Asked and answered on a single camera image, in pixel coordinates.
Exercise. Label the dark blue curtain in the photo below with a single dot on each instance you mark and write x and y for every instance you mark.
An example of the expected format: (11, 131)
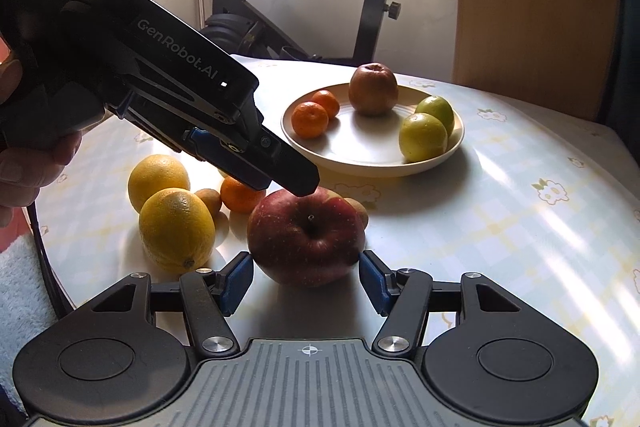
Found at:
(631, 32)

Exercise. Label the person's left hand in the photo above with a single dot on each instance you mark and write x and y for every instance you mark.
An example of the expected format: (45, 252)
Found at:
(30, 172)

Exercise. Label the wooden board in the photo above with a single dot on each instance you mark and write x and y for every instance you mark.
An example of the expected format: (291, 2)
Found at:
(540, 7)

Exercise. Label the green lime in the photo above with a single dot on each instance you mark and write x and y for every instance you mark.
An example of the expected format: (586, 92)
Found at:
(422, 138)
(437, 109)

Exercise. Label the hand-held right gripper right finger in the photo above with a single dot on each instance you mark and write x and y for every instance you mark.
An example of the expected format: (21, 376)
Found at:
(372, 281)

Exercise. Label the small orange tangerine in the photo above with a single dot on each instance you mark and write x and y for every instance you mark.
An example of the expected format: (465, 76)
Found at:
(242, 197)
(310, 119)
(325, 103)

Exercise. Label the dark red apple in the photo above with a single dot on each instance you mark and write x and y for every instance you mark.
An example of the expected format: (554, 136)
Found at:
(373, 88)

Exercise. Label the brown kiwi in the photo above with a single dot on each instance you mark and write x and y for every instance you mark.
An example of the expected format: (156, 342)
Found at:
(360, 209)
(209, 202)

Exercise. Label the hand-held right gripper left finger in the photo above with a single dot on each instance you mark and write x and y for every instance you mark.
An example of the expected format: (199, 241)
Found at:
(237, 281)

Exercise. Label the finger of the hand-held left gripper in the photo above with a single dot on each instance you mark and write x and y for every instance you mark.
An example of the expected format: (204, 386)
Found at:
(290, 172)
(225, 157)

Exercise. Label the cream round plate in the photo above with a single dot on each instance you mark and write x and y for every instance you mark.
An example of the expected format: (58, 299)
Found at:
(360, 142)

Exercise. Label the large red apple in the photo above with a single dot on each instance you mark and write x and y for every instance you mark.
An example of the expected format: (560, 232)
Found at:
(305, 237)

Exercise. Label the yellow orange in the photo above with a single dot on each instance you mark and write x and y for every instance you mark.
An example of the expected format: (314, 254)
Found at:
(176, 229)
(157, 179)

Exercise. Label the white fluffy cloth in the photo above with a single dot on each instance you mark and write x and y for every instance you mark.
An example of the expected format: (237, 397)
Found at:
(25, 297)

